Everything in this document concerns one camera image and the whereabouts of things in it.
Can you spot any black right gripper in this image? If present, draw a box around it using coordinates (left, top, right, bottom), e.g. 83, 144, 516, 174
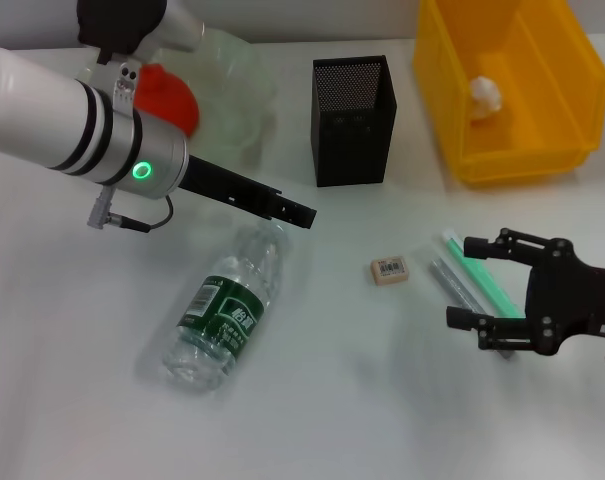
445, 227, 605, 357

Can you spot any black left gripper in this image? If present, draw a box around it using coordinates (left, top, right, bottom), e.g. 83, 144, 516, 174
180, 153, 319, 231

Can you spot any grey marker pen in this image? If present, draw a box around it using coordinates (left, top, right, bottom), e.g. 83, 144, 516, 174
429, 258, 516, 360

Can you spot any green pen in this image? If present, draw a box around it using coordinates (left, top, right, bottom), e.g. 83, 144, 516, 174
440, 228, 527, 321

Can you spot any beige eraser with barcode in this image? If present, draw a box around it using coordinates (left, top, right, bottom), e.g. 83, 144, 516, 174
370, 255, 412, 287

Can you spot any clear green-label water bottle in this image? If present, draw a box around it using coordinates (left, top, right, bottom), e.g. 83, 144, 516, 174
140, 219, 293, 399

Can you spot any red-orange toy orange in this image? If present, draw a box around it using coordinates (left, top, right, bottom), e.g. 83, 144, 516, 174
134, 63, 201, 136

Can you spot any white paper ball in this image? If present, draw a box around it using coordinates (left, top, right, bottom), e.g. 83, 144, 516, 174
469, 74, 503, 121

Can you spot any black mesh pen holder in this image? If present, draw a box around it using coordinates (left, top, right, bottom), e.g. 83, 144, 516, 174
309, 54, 399, 189

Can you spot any translucent green fruit plate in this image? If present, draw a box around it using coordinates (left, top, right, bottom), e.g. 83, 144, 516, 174
74, 27, 278, 157

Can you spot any yellow plastic bin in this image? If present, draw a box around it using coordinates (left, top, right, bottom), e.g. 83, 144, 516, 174
412, 0, 605, 189

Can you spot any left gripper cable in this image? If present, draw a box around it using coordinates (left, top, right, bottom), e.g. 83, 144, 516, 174
86, 187, 176, 234

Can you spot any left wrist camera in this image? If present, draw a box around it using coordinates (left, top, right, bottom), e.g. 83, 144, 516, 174
75, 0, 207, 65

